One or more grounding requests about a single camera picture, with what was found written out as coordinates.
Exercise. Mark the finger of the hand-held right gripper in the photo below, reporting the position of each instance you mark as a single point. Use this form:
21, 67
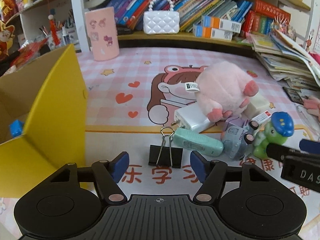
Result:
310, 146
277, 151

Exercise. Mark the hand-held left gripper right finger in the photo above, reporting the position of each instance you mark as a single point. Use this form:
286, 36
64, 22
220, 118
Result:
197, 166

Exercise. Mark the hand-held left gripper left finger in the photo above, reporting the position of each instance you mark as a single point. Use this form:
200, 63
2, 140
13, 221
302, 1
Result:
120, 163

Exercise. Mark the green turtle toy blue cap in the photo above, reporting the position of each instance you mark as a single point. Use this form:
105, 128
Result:
282, 125

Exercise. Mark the black binder clip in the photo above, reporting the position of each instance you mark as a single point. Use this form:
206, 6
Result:
165, 157

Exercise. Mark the yellow cardboard box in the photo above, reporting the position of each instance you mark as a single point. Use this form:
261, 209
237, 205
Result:
57, 105

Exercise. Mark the mint green handheld device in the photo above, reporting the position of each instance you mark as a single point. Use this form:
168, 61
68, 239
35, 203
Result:
197, 141

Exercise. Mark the white red paper tag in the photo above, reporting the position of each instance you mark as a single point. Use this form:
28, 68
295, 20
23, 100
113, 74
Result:
262, 117

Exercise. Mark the pink fluffy item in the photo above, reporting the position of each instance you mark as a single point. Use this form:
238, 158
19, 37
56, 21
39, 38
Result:
312, 106

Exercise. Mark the white power adapter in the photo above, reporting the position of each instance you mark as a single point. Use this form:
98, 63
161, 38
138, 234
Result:
192, 117

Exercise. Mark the white eraser block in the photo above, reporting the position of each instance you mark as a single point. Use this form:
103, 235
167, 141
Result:
257, 103

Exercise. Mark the pink plush pig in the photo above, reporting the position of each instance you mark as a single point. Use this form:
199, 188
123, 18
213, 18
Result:
222, 87

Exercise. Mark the pink checked printed table mat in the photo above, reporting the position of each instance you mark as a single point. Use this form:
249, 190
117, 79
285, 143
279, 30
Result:
120, 80

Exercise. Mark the stack of books and papers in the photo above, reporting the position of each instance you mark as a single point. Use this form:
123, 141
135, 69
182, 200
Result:
282, 52

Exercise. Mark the blue plastic toy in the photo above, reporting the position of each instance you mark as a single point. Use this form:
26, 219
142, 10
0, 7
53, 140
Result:
17, 128

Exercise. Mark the wooden bookshelf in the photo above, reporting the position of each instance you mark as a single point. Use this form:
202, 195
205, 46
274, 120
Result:
190, 40

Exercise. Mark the pink sticker cylinder container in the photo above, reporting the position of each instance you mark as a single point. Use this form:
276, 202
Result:
102, 35

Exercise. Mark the white pen holder cups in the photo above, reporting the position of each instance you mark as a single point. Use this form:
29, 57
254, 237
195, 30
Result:
63, 33

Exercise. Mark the red paper fan pile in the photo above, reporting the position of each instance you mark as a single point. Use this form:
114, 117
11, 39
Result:
30, 51

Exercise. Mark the red tassel doll ornament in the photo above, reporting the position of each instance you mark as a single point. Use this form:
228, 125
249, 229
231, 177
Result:
53, 27

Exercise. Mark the row of colourful books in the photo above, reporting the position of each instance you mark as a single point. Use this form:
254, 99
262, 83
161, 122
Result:
195, 5

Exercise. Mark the white shelf organiser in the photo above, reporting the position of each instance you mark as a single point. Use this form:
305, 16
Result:
75, 5

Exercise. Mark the red gold paper figure decoration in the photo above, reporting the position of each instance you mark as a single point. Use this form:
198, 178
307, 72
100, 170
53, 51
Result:
6, 12

